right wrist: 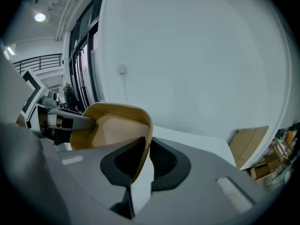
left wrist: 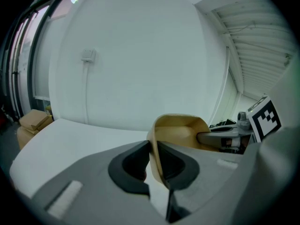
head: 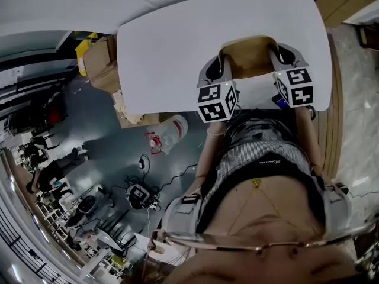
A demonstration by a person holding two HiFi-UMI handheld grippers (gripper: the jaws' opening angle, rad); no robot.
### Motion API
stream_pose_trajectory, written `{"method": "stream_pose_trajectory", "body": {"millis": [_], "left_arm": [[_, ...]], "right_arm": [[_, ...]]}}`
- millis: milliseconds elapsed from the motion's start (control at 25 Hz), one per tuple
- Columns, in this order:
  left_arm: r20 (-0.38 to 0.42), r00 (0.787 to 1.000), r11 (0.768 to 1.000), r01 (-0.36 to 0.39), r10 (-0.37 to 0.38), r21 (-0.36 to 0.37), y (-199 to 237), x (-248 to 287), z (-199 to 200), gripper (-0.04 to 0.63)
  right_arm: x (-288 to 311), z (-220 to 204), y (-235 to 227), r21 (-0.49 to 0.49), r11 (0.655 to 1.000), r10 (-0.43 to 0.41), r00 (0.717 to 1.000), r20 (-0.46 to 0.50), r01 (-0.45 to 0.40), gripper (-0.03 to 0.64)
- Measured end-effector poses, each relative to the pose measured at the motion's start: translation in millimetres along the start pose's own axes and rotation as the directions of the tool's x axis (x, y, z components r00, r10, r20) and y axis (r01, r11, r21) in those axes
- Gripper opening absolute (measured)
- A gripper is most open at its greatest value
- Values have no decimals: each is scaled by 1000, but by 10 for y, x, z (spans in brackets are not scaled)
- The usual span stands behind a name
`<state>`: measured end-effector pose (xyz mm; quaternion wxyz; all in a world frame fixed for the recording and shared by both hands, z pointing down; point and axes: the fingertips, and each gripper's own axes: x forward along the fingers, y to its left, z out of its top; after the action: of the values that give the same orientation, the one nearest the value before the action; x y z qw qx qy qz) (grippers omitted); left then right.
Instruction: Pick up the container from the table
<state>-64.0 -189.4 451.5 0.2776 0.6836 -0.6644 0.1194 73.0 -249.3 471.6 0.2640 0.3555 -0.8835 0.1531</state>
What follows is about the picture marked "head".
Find black power adapter cable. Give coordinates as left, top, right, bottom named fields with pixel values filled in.
left=138, top=154, right=152, bottom=175

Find gold necklace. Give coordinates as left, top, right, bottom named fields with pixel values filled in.
left=230, top=177, right=282, bottom=234

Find brown cardboard sheet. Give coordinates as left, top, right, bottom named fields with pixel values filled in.
left=314, top=0, right=378, bottom=28

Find thin-framed eyeglasses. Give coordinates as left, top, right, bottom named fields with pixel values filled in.
left=147, top=217, right=379, bottom=260

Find grey shoulder strap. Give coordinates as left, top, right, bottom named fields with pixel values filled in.
left=162, top=193, right=205, bottom=237
left=322, top=183, right=353, bottom=237

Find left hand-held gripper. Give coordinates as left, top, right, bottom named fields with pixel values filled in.
left=195, top=55, right=238, bottom=124

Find striped grey and black top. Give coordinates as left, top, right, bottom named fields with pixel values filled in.
left=201, top=118, right=325, bottom=233

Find yellow bin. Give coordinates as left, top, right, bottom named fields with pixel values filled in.
left=75, top=31, right=98, bottom=77

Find grey device with cables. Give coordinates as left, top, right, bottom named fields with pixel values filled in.
left=126, top=183, right=152, bottom=210

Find grey round bin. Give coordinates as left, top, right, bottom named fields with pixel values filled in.
left=66, top=195, right=98, bottom=228

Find person's left forearm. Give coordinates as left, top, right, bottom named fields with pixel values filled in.
left=194, top=122, right=229, bottom=189

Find person's right forearm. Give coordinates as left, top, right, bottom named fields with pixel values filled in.
left=294, top=106, right=325, bottom=178

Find flat cardboard box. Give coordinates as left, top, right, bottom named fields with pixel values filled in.
left=114, top=90, right=178, bottom=129

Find clear plastic bag red print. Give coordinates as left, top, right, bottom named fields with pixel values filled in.
left=144, top=114, right=190, bottom=156

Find blue rectangular module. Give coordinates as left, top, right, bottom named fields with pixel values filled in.
left=271, top=94, right=288, bottom=109

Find wooden slatted platform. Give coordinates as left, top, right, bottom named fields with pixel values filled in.
left=310, top=34, right=344, bottom=179

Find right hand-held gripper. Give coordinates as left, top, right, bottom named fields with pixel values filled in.
left=268, top=42, right=314, bottom=108

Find white table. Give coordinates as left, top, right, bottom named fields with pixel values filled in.
left=117, top=0, right=332, bottom=115

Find brown cardboard box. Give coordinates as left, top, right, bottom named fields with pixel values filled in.
left=218, top=35, right=278, bottom=79

